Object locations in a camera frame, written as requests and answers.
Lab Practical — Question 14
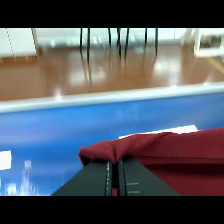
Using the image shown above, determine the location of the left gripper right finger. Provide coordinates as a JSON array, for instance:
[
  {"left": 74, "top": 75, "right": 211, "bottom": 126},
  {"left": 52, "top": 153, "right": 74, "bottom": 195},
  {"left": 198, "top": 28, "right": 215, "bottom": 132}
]
[{"left": 116, "top": 156, "right": 181, "bottom": 197}]

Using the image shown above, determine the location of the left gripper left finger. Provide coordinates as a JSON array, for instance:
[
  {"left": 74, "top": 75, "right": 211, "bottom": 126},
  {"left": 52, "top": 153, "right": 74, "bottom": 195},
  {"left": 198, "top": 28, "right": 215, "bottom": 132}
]
[{"left": 51, "top": 159, "right": 115, "bottom": 197}]

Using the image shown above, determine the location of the red T-shirt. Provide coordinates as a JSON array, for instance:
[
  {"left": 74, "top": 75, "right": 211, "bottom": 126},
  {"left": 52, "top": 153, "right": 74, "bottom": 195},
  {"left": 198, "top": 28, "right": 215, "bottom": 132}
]
[{"left": 78, "top": 127, "right": 224, "bottom": 197}]

